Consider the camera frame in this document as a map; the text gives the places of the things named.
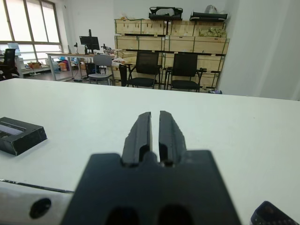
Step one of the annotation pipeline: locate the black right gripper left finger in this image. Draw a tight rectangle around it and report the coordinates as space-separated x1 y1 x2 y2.
121 112 153 167

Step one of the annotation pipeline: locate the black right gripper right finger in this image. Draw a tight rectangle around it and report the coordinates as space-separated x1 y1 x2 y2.
158 110 188 167

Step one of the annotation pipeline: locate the black box lid with print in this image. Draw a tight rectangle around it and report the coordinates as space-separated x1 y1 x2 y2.
0 116 48 156

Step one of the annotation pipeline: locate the black mesh visitor chair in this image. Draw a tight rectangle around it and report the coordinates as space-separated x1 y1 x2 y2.
126 50 163 90
166 52 207 92

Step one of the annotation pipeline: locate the black computer tower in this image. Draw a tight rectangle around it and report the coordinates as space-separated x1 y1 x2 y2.
85 62 96 76

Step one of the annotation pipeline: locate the grey round-seat chair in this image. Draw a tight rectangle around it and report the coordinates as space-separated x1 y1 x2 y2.
88 55 115 86

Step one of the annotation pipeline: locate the black computer monitor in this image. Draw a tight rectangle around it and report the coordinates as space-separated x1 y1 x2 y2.
79 29 99 55

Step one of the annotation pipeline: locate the greenish plastic bundle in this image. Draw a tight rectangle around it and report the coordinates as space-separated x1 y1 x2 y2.
198 27 227 38

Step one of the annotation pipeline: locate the black fabric bag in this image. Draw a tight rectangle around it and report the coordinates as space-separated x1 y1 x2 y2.
189 10 229 22
149 6 183 21

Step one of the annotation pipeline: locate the white side table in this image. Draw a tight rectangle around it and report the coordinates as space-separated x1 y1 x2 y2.
14 56 51 78

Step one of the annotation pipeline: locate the black swivel office chair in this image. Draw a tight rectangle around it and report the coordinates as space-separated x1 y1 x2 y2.
0 48 20 82

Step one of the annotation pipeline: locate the grey-framed window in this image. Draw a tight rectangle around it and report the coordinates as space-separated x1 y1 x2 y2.
0 0 64 62

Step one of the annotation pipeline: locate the wooden-top white-frame desk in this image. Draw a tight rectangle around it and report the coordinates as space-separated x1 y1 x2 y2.
45 52 116 82

